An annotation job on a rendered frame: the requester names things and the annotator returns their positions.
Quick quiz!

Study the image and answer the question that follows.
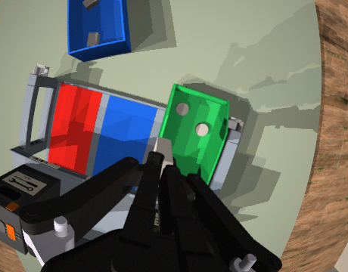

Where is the beige round disc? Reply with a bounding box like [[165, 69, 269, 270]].
[[176, 102, 189, 116], [195, 123, 208, 136]]

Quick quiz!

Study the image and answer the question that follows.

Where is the olive green case with orange latches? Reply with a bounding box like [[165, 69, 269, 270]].
[[154, 209, 159, 233]]

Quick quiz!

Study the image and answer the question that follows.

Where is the dark grey metal shelf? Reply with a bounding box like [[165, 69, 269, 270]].
[[9, 64, 244, 248]]

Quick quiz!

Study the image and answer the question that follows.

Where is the green bin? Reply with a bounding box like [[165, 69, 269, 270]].
[[158, 83, 229, 184]]

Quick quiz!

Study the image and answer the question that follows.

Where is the blue bin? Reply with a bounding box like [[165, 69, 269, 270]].
[[67, 0, 132, 62]]

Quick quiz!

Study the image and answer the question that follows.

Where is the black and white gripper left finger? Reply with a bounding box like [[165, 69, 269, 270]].
[[19, 137, 165, 272]]

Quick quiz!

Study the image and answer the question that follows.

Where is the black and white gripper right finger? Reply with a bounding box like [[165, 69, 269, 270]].
[[157, 138, 282, 272]]

